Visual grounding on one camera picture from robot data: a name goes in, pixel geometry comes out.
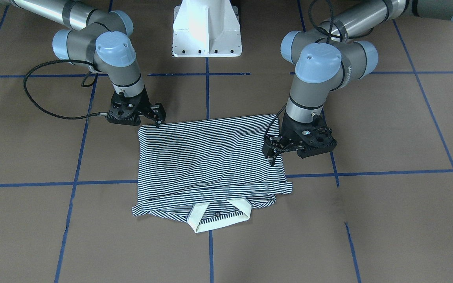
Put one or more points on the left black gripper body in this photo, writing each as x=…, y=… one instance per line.
x=288, y=128

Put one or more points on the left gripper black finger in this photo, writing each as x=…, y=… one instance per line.
x=272, y=160

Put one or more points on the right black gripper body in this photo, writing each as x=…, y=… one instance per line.
x=144, y=104

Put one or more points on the navy white striped polo shirt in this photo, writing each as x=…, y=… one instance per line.
x=209, y=174

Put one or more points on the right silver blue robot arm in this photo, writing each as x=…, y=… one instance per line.
x=98, y=40

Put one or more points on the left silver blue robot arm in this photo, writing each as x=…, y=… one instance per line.
x=329, y=57

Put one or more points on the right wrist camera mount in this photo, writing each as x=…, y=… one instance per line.
x=127, y=110

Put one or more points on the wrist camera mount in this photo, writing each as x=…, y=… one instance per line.
x=127, y=110
x=316, y=138

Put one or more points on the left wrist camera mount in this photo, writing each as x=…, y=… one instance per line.
x=316, y=138

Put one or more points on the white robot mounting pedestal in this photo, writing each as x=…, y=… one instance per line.
x=207, y=28

